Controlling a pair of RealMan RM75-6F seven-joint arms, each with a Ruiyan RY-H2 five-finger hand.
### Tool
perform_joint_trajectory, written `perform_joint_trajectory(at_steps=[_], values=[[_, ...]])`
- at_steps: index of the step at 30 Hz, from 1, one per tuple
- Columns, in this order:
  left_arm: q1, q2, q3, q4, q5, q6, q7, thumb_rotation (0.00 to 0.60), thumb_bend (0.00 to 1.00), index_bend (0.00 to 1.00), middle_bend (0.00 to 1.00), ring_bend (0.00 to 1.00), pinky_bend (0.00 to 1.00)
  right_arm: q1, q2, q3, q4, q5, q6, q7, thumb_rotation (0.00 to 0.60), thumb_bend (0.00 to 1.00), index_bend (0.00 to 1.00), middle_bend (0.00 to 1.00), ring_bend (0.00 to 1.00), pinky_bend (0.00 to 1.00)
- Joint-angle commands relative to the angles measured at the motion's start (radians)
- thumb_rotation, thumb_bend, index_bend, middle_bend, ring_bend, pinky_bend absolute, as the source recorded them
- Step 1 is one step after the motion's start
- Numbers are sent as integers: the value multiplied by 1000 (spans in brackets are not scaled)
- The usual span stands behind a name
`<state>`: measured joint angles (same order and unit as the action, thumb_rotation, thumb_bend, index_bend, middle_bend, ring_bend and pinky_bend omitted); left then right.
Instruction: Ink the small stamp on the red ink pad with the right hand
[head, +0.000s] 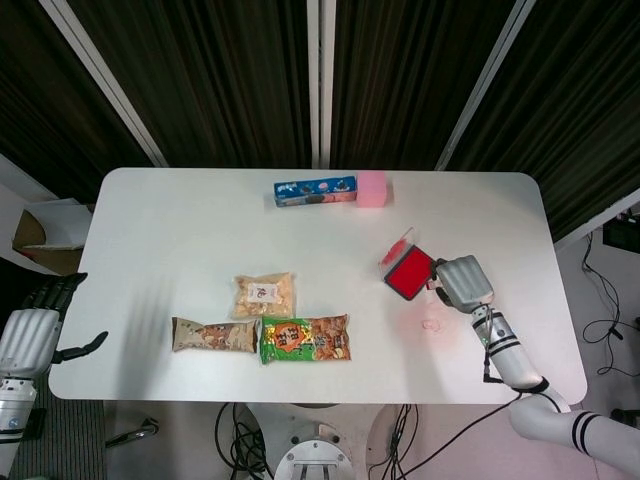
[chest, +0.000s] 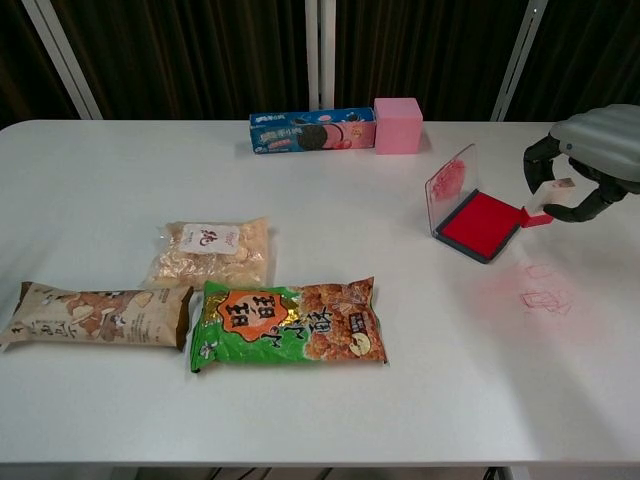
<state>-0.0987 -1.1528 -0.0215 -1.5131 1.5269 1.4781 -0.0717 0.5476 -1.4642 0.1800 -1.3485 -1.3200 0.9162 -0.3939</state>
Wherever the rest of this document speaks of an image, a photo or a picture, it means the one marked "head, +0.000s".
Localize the black floor cables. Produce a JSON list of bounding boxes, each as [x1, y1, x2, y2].
[[582, 232, 640, 376]]

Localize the open cardboard box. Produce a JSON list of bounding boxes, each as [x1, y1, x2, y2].
[[10, 197, 94, 276]]

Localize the pink cube box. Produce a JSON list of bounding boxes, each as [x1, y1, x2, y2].
[[355, 171, 389, 209]]

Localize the black electronic device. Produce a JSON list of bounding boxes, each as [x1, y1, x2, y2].
[[602, 219, 640, 247]]

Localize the green and orange snack bag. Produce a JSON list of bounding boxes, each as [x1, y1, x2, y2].
[[257, 313, 352, 366]]

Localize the clear bag of pale snacks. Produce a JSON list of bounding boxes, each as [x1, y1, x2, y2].
[[228, 271, 296, 320]]

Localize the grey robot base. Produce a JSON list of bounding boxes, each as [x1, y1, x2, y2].
[[272, 405, 375, 480]]

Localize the brown and cream snack bag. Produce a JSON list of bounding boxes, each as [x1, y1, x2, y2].
[[171, 316, 260, 355]]

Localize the dark pleated curtain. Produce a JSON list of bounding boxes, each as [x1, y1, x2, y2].
[[0, 0, 640, 241]]

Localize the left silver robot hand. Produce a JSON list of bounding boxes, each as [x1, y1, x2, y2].
[[0, 272, 109, 374]]

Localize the white frame post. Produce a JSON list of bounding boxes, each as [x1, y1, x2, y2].
[[434, 0, 539, 171], [307, 0, 337, 169], [39, 0, 169, 168]]

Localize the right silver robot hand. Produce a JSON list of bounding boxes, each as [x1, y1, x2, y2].
[[430, 255, 495, 315]]

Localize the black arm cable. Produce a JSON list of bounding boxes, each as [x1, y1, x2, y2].
[[399, 309, 551, 480]]

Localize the blue cookie box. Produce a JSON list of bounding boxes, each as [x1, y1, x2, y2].
[[272, 175, 359, 209]]

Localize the black cables under table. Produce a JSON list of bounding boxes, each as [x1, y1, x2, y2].
[[214, 402, 276, 480]]

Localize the red ink pad case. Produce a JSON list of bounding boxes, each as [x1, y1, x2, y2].
[[379, 227, 434, 302]]

